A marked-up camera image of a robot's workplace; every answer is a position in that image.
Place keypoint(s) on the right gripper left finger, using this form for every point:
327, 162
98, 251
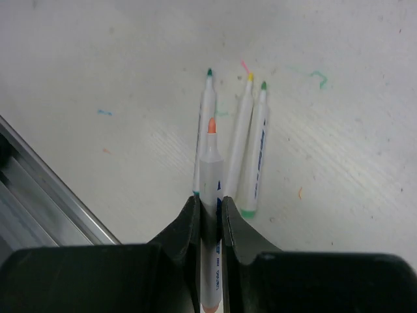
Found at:
162, 275

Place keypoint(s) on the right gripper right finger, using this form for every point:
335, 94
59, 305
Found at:
260, 277

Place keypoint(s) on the light green cap marker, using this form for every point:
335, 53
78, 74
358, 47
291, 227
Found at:
255, 152

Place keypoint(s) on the pink cap marker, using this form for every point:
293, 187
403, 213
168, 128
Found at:
210, 195

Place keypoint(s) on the yellow cap marker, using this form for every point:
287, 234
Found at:
238, 139

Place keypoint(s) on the teal green marker pen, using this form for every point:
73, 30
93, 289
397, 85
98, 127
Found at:
206, 112

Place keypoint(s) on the aluminium rail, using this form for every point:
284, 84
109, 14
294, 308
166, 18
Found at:
37, 208

